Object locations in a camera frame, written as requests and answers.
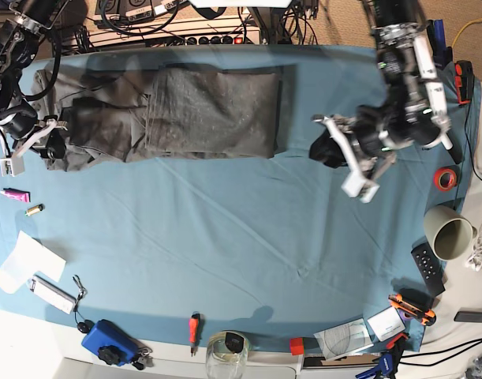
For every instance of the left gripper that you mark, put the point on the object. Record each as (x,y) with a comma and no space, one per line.
(377,130)

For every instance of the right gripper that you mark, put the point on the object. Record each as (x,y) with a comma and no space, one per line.
(44,137)

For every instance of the grey T-shirt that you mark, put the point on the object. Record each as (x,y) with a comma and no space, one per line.
(173,112)

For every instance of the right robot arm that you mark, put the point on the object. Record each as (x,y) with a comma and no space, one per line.
(20,39)

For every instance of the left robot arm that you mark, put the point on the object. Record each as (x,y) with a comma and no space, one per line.
(414,111)

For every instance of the pink tube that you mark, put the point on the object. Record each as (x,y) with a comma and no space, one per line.
(17,195)

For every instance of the white paper sheet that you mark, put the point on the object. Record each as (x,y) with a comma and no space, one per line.
(27,258)

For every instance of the red tape roll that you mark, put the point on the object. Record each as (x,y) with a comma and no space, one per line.
(445,179)

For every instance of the white black marker pen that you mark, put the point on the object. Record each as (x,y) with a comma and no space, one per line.
(451,144)

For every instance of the blue table cloth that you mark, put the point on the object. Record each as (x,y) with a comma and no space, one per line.
(271,247)

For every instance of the beige mug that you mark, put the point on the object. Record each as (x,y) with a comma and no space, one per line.
(449,234)

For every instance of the black remote control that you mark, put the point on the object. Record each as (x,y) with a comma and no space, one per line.
(430,268)

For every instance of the white rectangular device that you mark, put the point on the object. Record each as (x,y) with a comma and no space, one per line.
(51,294)

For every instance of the black orange tool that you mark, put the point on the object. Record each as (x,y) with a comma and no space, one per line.
(464,81)

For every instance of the white small box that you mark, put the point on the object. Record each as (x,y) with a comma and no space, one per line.
(386,324)

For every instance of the printed paper booklet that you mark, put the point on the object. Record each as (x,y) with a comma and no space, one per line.
(344,340)

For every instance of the orange utility knife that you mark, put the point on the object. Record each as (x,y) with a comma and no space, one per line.
(410,309)

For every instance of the red cube block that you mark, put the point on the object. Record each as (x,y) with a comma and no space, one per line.
(297,346)

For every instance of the black power brick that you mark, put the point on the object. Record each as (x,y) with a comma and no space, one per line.
(468,316)

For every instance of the black power strip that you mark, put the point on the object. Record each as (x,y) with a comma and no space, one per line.
(208,40)

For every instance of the blue clamp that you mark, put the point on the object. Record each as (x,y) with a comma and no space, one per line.
(387,363)

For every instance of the blue box with knob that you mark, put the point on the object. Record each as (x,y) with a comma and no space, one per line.
(110,344)

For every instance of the red screwdriver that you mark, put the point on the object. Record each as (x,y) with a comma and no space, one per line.
(194,325)

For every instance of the glass jar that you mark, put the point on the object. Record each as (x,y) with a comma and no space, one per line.
(227,355)

